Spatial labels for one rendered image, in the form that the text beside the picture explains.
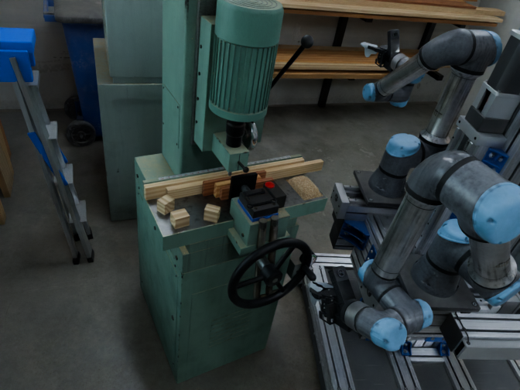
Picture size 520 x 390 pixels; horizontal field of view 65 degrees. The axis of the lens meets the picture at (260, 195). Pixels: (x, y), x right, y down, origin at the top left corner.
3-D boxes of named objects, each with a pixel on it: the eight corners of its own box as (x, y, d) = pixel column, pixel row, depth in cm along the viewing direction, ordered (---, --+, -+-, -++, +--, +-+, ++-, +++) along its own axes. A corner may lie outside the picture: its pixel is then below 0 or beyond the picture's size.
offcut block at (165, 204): (156, 210, 128) (156, 200, 125) (166, 204, 131) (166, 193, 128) (164, 215, 127) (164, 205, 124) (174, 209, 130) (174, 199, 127)
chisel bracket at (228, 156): (227, 176, 133) (230, 154, 128) (210, 153, 142) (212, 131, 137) (248, 172, 136) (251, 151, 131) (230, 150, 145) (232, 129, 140)
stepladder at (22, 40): (65, 268, 218) (-23, 46, 142) (65, 235, 236) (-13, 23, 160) (97, 261, 222) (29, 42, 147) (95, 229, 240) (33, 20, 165)
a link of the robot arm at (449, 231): (446, 241, 134) (464, 209, 126) (478, 271, 125) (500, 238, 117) (419, 248, 129) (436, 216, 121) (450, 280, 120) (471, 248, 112)
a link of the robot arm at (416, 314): (411, 282, 112) (381, 291, 107) (441, 314, 104) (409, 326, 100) (400, 300, 117) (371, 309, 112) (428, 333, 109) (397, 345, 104)
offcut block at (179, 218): (175, 229, 123) (175, 220, 120) (169, 221, 125) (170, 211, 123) (189, 225, 125) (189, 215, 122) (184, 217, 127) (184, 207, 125)
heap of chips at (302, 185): (303, 200, 143) (305, 194, 141) (285, 179, 151) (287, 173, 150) (323, 196, 147) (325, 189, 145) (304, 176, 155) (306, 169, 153)
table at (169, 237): (172, 275, 117) (172, 260, 113) (141, 208, 137) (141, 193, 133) (340, 227, 144) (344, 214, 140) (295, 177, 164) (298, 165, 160)
